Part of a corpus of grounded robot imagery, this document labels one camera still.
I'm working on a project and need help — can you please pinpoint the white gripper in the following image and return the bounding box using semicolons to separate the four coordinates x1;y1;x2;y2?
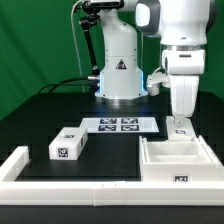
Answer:
170;75;199;127

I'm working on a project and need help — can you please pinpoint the black cable bundle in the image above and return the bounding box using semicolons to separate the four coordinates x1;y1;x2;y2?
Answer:
37;76;100;94

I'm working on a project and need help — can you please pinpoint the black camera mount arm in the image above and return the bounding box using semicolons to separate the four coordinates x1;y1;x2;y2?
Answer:
79;0;124;75

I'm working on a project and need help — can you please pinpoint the white fiducial marker base plate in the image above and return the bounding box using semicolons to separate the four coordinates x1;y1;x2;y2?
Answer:
80;117;159;133

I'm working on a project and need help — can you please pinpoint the grey hanging cable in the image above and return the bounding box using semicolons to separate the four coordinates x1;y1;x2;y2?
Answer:
70;0;86;94

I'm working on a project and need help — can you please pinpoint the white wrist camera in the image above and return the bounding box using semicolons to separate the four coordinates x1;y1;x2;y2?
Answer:
146;67;170;96

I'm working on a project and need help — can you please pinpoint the white cabinet body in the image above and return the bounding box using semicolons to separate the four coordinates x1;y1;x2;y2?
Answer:
139;136;224;183

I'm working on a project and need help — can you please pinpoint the small white cabinet top box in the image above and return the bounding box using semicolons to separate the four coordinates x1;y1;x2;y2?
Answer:
49;127;88;160

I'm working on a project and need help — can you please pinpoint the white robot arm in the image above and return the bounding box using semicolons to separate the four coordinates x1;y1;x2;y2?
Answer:
96;0;216;125

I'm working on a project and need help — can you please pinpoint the white U-shaped boundary frame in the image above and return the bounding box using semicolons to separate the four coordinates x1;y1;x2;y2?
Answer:
0;146;224;206

